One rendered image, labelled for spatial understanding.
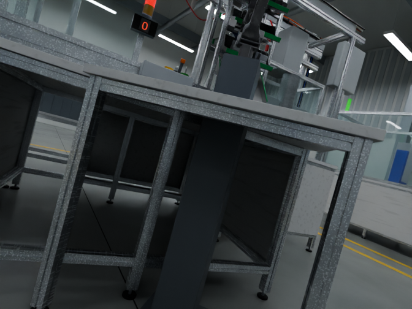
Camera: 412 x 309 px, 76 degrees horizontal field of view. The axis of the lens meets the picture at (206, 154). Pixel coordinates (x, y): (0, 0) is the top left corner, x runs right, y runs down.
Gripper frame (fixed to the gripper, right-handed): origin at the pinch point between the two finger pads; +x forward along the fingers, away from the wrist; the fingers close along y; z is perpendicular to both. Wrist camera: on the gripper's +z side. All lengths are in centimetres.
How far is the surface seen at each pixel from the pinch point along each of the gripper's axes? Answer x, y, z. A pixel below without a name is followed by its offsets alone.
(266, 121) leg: -43, -11, -63
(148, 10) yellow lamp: 2.9, 48.4, -3.0
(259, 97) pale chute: 16.9, -20.4, -17.9
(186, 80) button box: -11.9, 17.3, -41.5
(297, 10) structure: 422, -151, 537
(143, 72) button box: -16, 33, -47
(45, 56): -24, 62, -59
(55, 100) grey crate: 162, 150, -13
